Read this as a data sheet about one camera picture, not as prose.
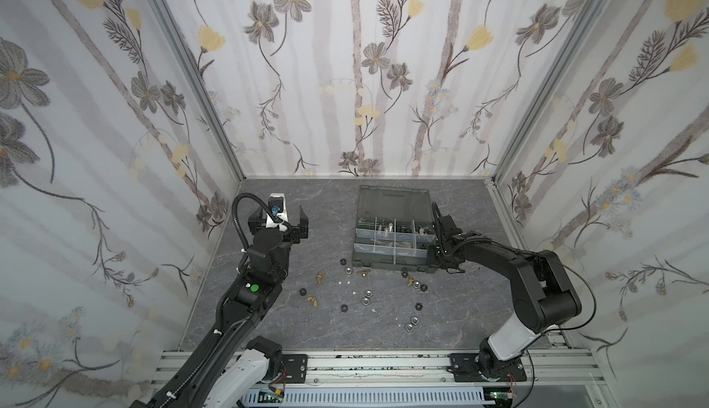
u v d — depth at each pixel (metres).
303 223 0.67
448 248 0.70
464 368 0.73
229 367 0.57
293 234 0.65
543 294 0.47
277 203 0.58
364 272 0.93
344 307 0.86
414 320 0.82
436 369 0.76
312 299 0.86
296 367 0.74
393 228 1.00
